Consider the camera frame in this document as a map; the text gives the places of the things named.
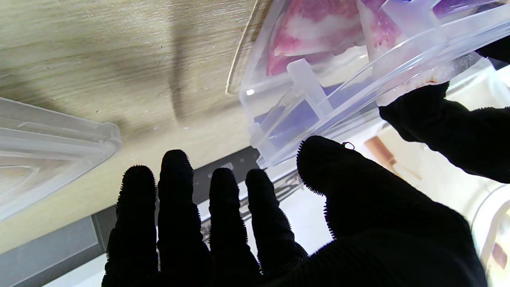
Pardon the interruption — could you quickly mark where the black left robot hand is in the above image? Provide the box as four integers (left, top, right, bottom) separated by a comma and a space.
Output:
379, 36, 510, 184

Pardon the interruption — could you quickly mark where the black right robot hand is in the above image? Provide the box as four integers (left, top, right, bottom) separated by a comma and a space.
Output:
102, 136, 488, 287

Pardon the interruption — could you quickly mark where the raw bacon slice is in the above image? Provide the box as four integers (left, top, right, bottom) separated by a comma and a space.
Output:
357, 0, 479, 107
266, 0, 367, 77

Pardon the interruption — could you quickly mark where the clear container with blue clips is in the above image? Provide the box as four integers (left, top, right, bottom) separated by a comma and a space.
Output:
225, 0, 510, 170

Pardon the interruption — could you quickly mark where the clear lid with blue label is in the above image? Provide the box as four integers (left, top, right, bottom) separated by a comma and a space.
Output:
0, 97, 123, 220

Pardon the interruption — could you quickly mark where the printed kitchen backdrop cloth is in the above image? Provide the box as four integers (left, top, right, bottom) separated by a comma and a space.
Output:
0, 60, 510, 287

